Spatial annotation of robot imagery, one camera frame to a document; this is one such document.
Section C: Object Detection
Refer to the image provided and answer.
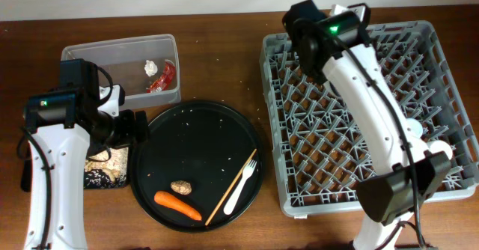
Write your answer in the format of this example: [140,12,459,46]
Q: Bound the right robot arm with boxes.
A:
[282,0,453,249]

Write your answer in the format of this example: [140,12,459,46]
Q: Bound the brown walnut shell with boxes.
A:
[170,180,192,195]

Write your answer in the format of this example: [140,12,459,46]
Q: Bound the clear plastic waste bin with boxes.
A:
[61,34,181,109]

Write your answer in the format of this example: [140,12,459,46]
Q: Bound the orange carrot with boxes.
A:
[154,191,202,221]

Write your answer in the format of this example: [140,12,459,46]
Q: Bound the light blue cup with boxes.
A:
[406,118,424,138]

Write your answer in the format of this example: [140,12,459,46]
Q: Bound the grey dishwasher rack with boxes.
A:
[259,21,478,219]

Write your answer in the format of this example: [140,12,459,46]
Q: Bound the black rectangular tray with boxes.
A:
[16,144,129,192]

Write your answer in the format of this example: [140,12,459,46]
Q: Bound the wooden chopstick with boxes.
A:
[205,149,257,226]

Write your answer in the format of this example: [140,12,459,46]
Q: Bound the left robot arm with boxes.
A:
[22,59,150,249]

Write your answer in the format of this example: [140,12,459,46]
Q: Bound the white cup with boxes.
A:
[427,140,453,160]

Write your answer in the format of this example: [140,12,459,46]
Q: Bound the rice and peanut shells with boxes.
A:
[84,147,129,189]

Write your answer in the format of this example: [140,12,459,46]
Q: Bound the red snack wrapper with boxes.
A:
[147,59,177,93]

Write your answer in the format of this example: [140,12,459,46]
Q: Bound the white tissue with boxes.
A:
[144,60,158,77]

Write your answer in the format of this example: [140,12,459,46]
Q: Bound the round black serving tray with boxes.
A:
[129,101,265,233]

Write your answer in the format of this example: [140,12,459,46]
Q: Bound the white plastic fork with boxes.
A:
[223,160,257,215]

